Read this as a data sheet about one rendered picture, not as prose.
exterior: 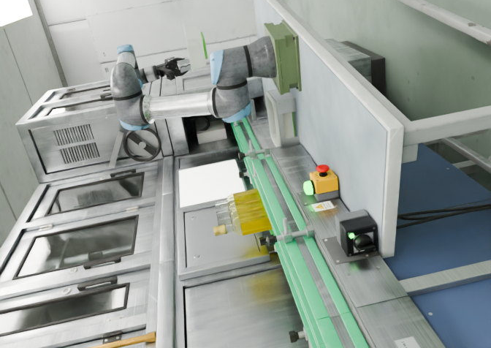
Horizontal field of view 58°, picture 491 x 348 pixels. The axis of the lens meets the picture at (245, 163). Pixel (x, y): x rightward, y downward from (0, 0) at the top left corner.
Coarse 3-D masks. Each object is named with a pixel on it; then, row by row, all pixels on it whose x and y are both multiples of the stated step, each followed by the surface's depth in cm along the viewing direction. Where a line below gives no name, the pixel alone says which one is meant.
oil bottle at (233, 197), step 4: (240, 192) 176; (244, 192) 175; (248, 192) 175; (252, 192) 174; (256, 192) 174; (228, 196) 175; (232, 196) 174; (236, 196) 173; (240, 196) 173; (244, 196) 172; (248, 196) 172; (252, 196) 172; (256, 196) 172; (228, 200) 173; (232, 200) 172; (236, 200) 172; (228, 204) 173
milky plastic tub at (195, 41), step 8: (184, 32) 208; (192, 32) 210; (200, 32) 216; (192, 40) 203; (200, 40) 204; (192, 48) 205; (200, 48) 206; (192, 56) 207; (200, 56) 208; (192, 64) 209; (200, 64) 210
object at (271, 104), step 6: (270, 96) 181; (270, 102) 191; (270, 108) 192; (276, 108) 176; (270, 114) 193; (276, 114) 177; (270, 120) 194; (276, 120) 177; (270, 126) 195; (276, 126) 178; (270, 132) 197; (276, 132) 180; (276, 138) 195; (276, 144) 189
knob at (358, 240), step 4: (360, 236) 108; (364, 236) 108; (368, 236) 109; (356, 240) 109; (360, 240) 108; (364, 240) 107; (368, 240) 107; (356, 244) 108; (360, 244) 108; (364, 244) 108; (368, 244) 108; (372, 244) 108; (356, 248) 109; (360, 248) 107; (364, 248) 107; (368, 248) 107; (372, 248) 107; (360, 252) 109; (364, 252) 109
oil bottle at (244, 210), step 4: (260, 204) 166; (240, 208) 165; (244, 208) 165; (248, 208) 164; (252, 208) 164; (256, 208) 164; (260, 208) 163; (264, 208) 163; (232, 212) 164; (236, 212) 163; (240, 212) 163; (244, 212) 163; (248, 212) 162; (252, 212) 162; (232, 216) 162; (236, 216) 162; (232, 220) 162
